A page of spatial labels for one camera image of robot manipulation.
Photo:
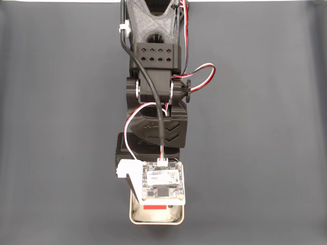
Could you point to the red cube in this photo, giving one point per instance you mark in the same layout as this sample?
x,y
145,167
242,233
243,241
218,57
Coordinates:
x,y
154,207

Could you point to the square metal box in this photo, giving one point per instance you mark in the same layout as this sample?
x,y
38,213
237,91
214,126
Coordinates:
x,y
156,222

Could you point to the white tissue paper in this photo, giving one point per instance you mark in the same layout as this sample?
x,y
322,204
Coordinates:
x,y
158,215

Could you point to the dark grey table mat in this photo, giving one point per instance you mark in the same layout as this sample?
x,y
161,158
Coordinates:
x,y
51,102

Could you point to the camera board on white mount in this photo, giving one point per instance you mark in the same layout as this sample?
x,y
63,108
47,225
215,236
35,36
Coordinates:
x,y
163,178

